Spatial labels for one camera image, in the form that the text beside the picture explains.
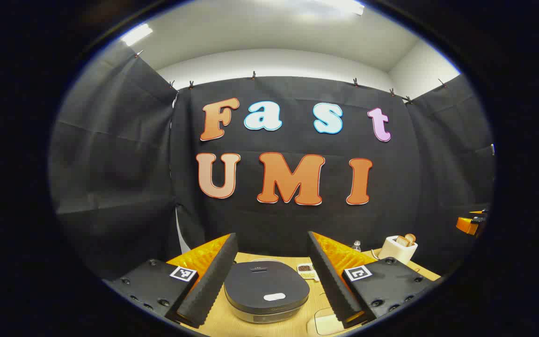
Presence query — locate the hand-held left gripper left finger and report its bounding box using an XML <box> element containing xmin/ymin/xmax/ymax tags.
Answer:
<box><xmin>102</xmin><ymin>233</ymin><xmax>239</xmax><ymax>329</ymax></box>

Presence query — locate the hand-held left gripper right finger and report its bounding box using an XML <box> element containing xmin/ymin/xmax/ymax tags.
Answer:
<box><xmin>307</xmin><ymin>231</ymin><xmax>440</xmax><ymax>329</ymax></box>

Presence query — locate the cream rice container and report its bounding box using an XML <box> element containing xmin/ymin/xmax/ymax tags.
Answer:
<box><xmin>307</xmin><ymin>307</ymin><xmax>345</xmax><ymax>337</ymax></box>

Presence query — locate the dark grey rice cooker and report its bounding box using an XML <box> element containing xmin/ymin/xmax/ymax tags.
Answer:
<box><xmin>224</xmin><ymin>259</ymin><xmax>311</xmax><ymax>324</ymax></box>

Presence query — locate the black backdrop cloth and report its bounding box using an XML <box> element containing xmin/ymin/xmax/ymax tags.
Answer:
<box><xmin>49</xmin><ymin>41</ymin><xmax>495</xmax><ymax>281</ymax></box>

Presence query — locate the white toaster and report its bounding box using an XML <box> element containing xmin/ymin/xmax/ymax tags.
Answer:
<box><xmin>378</xmin><ymin>235</ymin><xmax>418</xmax><ymax>265</ymax></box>

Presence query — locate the ceiling light panel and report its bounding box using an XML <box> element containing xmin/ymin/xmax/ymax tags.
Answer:
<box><xmin>121</xmin><ymin>22</ymin><xmax>154</xmax><ymax>46</ymax></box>

